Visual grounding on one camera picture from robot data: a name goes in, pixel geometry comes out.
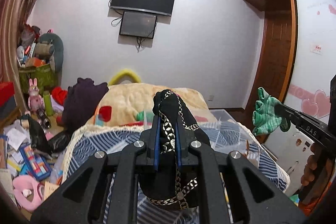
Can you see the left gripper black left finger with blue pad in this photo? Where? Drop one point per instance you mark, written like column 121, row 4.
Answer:
column 153, row 146

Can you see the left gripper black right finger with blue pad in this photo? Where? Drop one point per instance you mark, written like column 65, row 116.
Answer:
column 181, row 146

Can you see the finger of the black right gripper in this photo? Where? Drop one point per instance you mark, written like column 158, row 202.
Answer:
column 286, row 112

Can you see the green knitted cloth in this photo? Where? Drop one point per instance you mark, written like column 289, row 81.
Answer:
column 264, row 118

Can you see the black bag with patterned strap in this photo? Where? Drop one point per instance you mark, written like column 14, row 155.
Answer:
column 170, row 187

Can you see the right hand on gripper handle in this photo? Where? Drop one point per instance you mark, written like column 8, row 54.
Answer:
column 311, row 165

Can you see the clear plastic storage box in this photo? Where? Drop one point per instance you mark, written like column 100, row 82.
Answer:
column 225, row 134

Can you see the beige plush blanket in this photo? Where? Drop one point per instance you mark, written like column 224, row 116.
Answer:
column 127, row 100

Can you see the white sliding door with hearts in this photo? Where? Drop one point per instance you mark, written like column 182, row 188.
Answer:
column 309, row 87

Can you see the blue white patterned bedspread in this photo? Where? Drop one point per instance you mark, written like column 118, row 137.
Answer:
column 89, row 139

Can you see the dark purple garment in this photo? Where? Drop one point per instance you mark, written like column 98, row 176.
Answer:
column 81, row 102

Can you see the red plush item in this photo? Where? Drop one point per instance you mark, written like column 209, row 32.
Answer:
column 59, row 95

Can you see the black plastic bag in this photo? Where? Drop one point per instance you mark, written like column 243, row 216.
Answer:
column 41, row 145

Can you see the green bottle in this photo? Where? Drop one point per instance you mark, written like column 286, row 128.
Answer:
column 48, row 103

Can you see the colourful blue box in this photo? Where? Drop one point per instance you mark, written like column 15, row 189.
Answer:
column 37, row 165

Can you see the pink rabbit doll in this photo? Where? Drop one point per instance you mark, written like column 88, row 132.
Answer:
column 35, row 101

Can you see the green storage bag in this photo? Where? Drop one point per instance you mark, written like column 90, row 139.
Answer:
column 46, row 77

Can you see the brown wooden wardrobe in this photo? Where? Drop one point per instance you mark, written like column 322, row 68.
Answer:
column 277, row 54

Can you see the pink plush toy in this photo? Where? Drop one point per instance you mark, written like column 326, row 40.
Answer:
column 28, row 192

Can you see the grey green neck pillow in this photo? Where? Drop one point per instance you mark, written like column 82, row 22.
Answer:
column 56, row 41

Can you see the small black wall monitor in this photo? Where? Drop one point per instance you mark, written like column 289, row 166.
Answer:
column 138, row 24

